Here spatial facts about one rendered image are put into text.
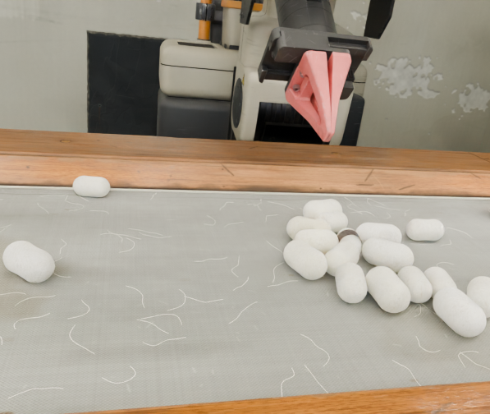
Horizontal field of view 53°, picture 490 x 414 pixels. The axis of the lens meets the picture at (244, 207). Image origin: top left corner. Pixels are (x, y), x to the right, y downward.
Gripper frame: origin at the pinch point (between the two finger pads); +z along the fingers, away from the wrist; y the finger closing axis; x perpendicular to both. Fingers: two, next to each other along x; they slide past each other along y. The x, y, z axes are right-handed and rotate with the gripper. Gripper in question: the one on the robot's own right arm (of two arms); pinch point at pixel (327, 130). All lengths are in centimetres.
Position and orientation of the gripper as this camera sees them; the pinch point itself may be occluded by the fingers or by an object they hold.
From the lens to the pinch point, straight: 47.4
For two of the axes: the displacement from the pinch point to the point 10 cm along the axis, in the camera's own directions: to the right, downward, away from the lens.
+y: 9.7, 0.2, 2.4
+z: 0.9, 9.0, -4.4
